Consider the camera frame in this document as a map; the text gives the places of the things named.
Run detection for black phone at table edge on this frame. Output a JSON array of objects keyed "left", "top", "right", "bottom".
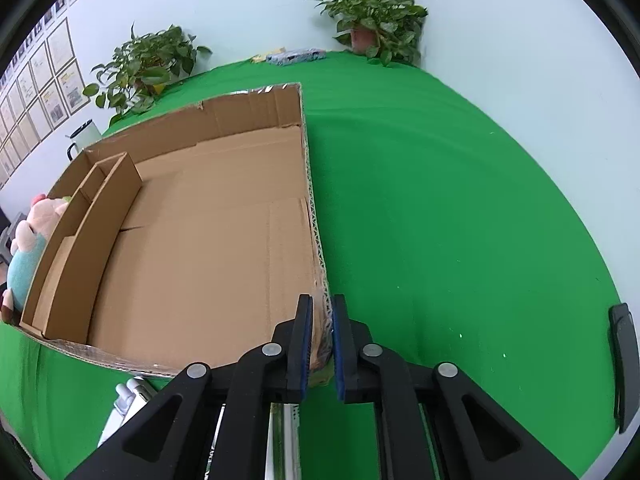
[{"left": 608, "top": 304, "right": 639, "bottom": 434}]

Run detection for pink pig plush toy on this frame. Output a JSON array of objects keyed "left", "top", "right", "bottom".
[{"left": 1, "top": 194, "right": 70, "bottom": 324}]

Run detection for small packets at table back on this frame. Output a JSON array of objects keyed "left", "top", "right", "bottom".
[{"left": 250, "top": 48, "right": 326, "bottom": 66}]

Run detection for green white medicine box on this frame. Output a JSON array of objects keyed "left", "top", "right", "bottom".
[{"left": 204, "top": 401, "right": 305, "bottom": 480}]

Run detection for white folding stand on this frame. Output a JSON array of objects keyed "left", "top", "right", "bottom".
[{"left": 98, "top": 376, "right": 157, "bottom": 446}]

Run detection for left potted green plant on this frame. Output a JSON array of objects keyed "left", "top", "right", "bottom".
[{"left": 82, "top": 25, "right": 212, "bottom": 125}]

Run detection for right potted green plant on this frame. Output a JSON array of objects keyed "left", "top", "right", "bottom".
[{"left": 308, "top": 0, "right": 428, "bottom": 66}]

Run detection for framed certificates on wall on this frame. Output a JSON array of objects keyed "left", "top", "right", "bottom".
[{"left": 1, "top": 18, "right": 89, "bottom": 184}]

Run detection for long narrow cardboard tray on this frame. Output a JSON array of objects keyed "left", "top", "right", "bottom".
[{"left": 20, "top": 153, "right": 142, "bottom": 344}]

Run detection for large cardboard box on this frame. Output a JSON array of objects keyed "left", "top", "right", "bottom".
[{"left": 14, "top": 82, "right": 332, "bottom": 377}]

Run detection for green table cloth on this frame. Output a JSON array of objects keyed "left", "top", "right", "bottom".
[{"left": 1, "top": 52, "right": 620, "bottom": 479}]

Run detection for potted green plant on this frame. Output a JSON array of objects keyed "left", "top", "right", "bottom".
[
  {"left": 308, "top": 0, "right": 428, "bottom": 66},
  {"left": 82, "top": 25, "right": 212, "bottom": 125}
]

